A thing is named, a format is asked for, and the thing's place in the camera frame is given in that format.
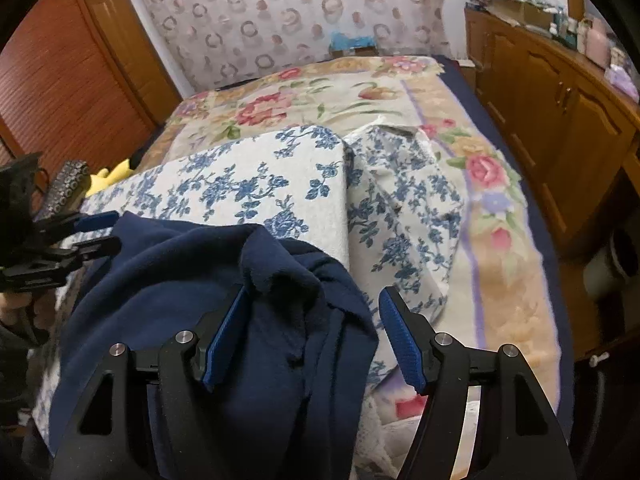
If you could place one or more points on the blue floral white quilt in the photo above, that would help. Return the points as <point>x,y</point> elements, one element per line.
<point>376,200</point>

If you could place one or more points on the yellow plush toy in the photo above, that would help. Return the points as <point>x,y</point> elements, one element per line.
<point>105,178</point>

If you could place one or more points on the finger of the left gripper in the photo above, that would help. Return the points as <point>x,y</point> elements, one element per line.
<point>107,246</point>
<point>85,223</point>

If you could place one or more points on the brown wooden cabinet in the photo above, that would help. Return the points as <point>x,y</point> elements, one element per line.
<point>568,128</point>

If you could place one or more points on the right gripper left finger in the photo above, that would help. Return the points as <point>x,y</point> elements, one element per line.
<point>139,406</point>

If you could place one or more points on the black circle patterned cloth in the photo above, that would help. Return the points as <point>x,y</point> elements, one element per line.
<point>66,191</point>

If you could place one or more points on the pink bottle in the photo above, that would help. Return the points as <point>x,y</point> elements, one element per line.
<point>597,44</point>

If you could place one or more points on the brown louvered wardrobe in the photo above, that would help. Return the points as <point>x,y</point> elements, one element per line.
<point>82,79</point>

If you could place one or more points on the blue box at headboard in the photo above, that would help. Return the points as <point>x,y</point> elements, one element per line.
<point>342,45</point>

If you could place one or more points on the navy blue shirt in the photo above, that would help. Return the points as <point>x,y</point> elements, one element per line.
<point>289,403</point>

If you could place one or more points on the circle patterned curtain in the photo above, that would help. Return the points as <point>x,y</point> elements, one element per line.
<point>221,42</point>

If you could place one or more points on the cardboard box on cabinet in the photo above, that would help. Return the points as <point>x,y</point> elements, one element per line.
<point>518,12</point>

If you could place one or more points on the person's left hand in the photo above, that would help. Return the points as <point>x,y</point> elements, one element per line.
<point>26,319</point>

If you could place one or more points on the floral bed blanket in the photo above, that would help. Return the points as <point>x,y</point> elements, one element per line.
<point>504,283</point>

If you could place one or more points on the purple pouch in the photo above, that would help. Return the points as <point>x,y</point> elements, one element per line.
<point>620,79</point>

